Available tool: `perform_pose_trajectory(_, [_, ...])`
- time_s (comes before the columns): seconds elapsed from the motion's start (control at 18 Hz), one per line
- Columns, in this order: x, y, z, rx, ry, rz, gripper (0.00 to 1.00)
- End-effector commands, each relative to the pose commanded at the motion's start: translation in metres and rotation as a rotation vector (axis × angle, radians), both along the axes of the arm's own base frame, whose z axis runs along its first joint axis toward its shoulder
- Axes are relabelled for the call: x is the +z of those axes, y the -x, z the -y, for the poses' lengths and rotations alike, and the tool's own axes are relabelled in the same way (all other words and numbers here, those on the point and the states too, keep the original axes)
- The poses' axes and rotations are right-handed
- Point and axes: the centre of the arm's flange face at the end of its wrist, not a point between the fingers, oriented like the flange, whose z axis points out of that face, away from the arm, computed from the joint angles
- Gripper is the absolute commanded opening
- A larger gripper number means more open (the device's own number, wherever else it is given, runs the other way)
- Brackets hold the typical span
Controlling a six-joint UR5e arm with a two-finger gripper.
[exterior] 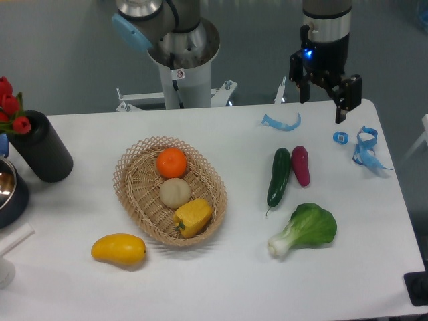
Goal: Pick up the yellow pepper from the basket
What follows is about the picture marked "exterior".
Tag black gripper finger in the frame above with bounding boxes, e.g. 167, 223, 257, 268
335, 74, 362, 124
289, 50, 310, 104

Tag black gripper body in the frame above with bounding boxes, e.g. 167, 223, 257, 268
299, 25, 350, 101

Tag yellow bell pepper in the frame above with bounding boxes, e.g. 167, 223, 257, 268
173, 199, 213, 238

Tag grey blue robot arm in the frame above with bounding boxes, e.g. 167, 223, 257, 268
112, 1, 362, 123

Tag woven wicker basket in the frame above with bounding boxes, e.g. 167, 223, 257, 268
113, 136, 227, 247

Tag small blue tape roll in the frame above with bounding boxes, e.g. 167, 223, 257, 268
333, 131, 349, 145

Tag curved blue tape strip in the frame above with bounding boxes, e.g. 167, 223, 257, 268
260, 113, 302, 132

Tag tangled blue tape strip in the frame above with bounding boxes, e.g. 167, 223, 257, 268
352, 126, 393, 173

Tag white object right edge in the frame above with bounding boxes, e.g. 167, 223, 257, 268
402, 114, 428, 162

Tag green cucumber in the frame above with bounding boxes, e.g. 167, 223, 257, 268
265, 147, 291, 216

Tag green bok choy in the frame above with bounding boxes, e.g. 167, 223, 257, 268
267, 203, 337, 257

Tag orange fruit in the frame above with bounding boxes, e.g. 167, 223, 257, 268
156, 148, 187, 179

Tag beige round bun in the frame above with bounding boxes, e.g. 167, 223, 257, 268
159, 178, 191, 209

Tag black device at table edge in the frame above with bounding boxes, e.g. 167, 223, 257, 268
404, 271, 428, 306

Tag yellow mango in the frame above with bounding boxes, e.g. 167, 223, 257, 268
91, 233, 146, 266

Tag black cylindrical vase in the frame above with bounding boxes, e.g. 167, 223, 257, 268
7, 110, 74, 183

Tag red artificial tulips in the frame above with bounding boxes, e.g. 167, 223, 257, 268
1, 76, 31, 135

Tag dark metal bowl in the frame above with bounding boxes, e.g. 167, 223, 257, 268
1, 157, 29, 228

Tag white plastic stand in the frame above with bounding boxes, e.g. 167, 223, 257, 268
1, 223, 35, 289

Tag white metal base frame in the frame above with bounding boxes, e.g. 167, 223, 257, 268
116, 76, 287, 112

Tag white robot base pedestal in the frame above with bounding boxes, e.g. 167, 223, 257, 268
148, 18, 220, 110

